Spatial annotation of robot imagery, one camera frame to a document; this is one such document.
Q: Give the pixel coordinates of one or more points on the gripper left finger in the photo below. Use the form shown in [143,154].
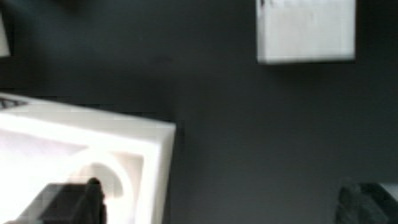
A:
[68,204]

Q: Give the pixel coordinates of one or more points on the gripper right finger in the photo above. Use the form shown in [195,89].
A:
[369,204]

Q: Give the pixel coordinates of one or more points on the white square table top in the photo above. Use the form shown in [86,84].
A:
[70,143]

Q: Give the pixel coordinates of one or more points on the white table leg right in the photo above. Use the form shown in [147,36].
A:
[306,30]

